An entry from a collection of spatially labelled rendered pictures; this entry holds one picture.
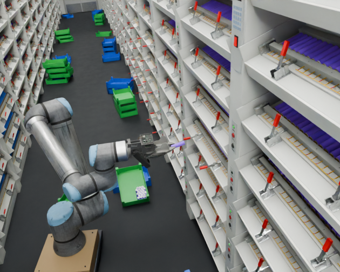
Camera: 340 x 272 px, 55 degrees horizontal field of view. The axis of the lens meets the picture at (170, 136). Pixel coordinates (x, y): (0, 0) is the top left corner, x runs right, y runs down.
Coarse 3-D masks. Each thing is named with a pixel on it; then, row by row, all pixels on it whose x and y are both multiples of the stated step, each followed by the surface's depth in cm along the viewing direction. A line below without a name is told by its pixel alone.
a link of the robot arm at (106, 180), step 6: (108, 168) 142; (114, 168) 145; (96, 174) 142; (102, 174) 142; (108, 174) 143; (114, 174) 146; (96, 180) 141; (102, 180) 142; (108, 180) 144; (114, 180) 146; (102, 186) 143; (108, 186) 145; (114, 186) 147
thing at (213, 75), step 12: (192, 48) 162; (204, 48) 158; (192, 60) 157; (204, 60) 152; (216, 60) 141; (228, 60) 137; (192, 72) 153; (204, 72) 142; (216, 72) 125; (228, 72) 128; (204, 84) 138; (216, 84) 126; (228, 84) 126; (216, 96) 124; (228, 96) 110; (228, 108) 114
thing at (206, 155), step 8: (184, 120) 181; (192, 120) 182; (192, 128) 180; (192, 136) 175; (208, 136) 168; (200, 144) 166; (200, 152) 168; (208, 152) 159; (208, 160) 154; (216, 176) 144; (224, 176) 142; (224, 184) 138
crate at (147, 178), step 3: (144, 168) 270; (144, 171) 271; (147, 171) 263; (144, 174) 268; (147, 174) 267; (147, 177) 264; (150, 177) 252; (147, 180) 261; (150, 180) 253; (147, 183) 254; (150, 183) 254; (117, 186) 257; (114, 189) 249; (117, 189) 249; (114, 192) 250; (117, 192) 250
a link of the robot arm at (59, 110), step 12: (48, 108) 172; (60, 108) 175; (48, 120) 174; (60, 120) 176; (60, 132) 177; (72, 132) 181; (60, 144) 180; (72, 144) 180; (72, 156) 181; (84, 168) 185; (96, 192) 189; (84, 204) 185; (96, 204) 188; (84, 216) 184; (96, 216) 189
